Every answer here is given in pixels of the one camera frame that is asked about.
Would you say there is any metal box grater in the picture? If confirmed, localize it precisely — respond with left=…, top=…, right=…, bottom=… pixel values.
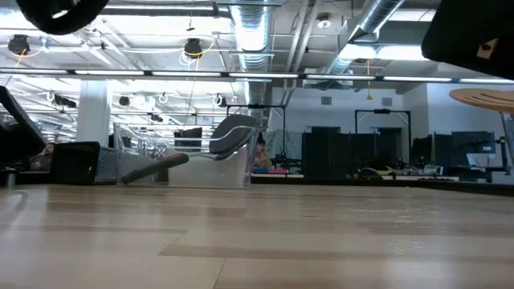
left=94, top=145, right=118, bottom=184

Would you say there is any black round-head turner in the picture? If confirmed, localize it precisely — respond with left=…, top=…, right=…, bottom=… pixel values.
left=120, top=113, right=258, bottom=186

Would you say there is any light wooden spatula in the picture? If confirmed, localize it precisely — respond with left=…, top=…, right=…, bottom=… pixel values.
left=448, top=88, right=514, bottom=114

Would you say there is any black metal gantry frame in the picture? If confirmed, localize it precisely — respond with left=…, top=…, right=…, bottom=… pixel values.
left=353, top=108, right=413, bottom=160
left=225, top=104, right=288, bottom=169

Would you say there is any clear plastic container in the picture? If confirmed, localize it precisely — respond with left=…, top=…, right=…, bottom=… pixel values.
left=112, top=121, right=259, bottom=189
left=499, top=111, right=514, bottom=166

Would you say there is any black chair back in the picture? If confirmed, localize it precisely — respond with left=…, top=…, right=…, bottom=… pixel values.
left=49, top=140, right=101, bottom=185

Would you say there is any pink flat box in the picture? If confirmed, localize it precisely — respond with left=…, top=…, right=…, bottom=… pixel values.
left=252, top=167, right=290, bottom=175

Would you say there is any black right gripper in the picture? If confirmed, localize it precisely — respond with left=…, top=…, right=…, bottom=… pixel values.
left=420, top=0, right=514, bottom=80

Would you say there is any black metal table frame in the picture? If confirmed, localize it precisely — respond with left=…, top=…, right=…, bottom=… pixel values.
left=249, top=175, right=514, bottom=197

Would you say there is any long LED light bar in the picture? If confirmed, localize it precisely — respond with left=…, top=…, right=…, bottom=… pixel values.
left=0, top=68, right=514, bottom=85

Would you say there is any person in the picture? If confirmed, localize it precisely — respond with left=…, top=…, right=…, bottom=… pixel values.
left=253, top=137, right=275, bottom=169
left=28, top=141, right=56, bottom=173

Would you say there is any white plastic bin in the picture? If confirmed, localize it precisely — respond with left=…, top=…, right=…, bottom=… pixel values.
left=165, top=146, right=253, bottom=188

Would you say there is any black room divider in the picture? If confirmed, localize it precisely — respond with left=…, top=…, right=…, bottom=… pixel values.
left=300, top=126, right=403, bottom=177

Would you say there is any silver ventilation duct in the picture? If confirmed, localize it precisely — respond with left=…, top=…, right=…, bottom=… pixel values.
left=324, top=0, right=407, bottom=75
left=227, top=0, right=279, bottom=74

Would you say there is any black ceiling-mounted device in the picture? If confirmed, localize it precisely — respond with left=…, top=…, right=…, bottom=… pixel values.
left=182, top=37, right=204, bottom=60
left=7, top=34, right=31, bottom=55

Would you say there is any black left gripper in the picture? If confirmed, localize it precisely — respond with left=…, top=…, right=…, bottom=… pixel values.
left=14, top=0, right=110, bottom=36

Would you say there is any white building column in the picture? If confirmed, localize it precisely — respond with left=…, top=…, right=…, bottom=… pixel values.
left=75, top=79, right=113, bottom=148

